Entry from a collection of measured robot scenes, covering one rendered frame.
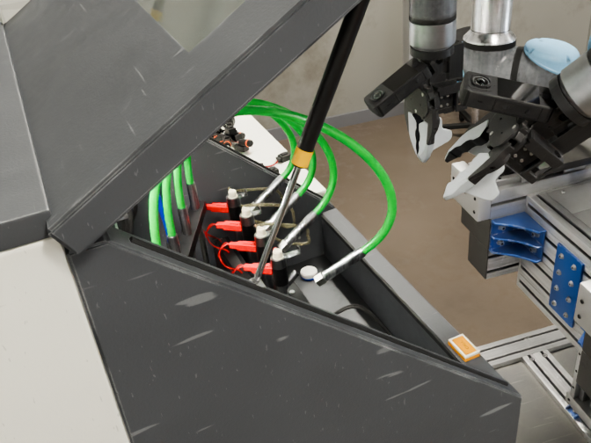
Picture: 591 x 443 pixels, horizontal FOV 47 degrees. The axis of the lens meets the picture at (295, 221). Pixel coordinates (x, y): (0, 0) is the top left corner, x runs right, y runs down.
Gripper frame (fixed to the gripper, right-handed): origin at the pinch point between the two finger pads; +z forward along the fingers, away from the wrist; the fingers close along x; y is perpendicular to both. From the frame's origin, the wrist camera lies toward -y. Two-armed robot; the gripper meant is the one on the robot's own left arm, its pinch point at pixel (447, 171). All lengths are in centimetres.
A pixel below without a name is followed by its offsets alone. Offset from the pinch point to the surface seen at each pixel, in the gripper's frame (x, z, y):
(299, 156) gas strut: -20.6, -4.4, -25.0
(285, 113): 0.5, 8.2, -22.9
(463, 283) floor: 107, 109, 115
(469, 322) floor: 84, 104, 113
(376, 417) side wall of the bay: -28.0, 20.8, 8.4
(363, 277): 17, 45, 20
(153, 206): -6.8, 31.4, -29.8
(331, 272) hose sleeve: -4.9, 25.1, -0.5
